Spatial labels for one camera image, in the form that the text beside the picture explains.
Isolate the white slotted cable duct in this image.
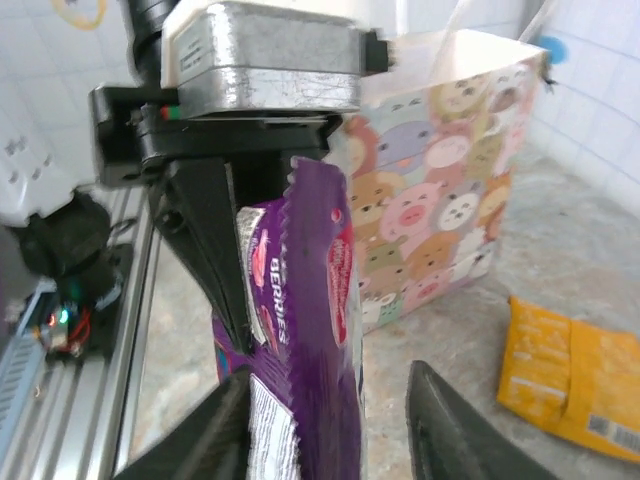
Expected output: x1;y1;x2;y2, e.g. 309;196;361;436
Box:
0;294;39;404

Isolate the circuit board with red wires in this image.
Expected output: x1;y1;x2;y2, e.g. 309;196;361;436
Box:
27;279;99;362

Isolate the white paper gift bag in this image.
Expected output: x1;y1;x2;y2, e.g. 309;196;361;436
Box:
327;0;556;337

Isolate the yellow snack bag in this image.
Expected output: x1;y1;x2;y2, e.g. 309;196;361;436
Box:
496;294;640;462

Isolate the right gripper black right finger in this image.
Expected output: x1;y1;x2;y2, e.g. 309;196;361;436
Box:
404;359;557;480

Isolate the left arm's black base plate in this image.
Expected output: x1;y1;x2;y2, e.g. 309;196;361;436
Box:
89;244;137;361

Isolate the aluminium mounting rail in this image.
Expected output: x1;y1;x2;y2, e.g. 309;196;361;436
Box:
0;189;164;480

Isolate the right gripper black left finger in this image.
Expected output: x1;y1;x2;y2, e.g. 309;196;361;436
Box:
112;364;252;480

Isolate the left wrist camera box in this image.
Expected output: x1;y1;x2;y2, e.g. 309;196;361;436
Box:
159;0;396;121

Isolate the purple berries candy bag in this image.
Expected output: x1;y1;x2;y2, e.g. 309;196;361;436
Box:
212;155;369;480

